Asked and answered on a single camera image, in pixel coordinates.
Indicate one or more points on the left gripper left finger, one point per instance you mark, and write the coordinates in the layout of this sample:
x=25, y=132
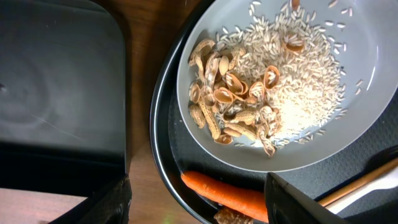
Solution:
x=109, y=205

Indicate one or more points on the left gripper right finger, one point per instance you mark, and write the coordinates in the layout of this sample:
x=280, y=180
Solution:
x=288, y=205

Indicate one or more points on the white plastic fork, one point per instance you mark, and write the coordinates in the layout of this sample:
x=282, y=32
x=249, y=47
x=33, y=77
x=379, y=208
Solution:
x=387, y=181

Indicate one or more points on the wooden chopstick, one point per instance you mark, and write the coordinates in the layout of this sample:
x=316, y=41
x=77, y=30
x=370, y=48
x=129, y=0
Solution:
x=359, y=183

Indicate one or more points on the pile of peanut shells and rice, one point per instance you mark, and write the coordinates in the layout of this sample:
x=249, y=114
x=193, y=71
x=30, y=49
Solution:
x=274, y=82

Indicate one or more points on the grey plate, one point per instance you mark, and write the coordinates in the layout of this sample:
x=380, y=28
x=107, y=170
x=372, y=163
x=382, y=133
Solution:
x=366, y=36

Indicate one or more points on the orange carrot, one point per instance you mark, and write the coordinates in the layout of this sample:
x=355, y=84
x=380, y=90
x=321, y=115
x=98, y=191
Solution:
x=246, y=201

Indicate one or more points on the brown walnut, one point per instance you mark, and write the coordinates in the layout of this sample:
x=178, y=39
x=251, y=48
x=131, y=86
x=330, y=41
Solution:
x=229, y=216

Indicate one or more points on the black round tray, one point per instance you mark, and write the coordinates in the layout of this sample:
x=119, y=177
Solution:
x=174, y=150

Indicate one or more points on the black rectangular tray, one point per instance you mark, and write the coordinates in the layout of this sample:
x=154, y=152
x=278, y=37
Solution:
x=63, y=98

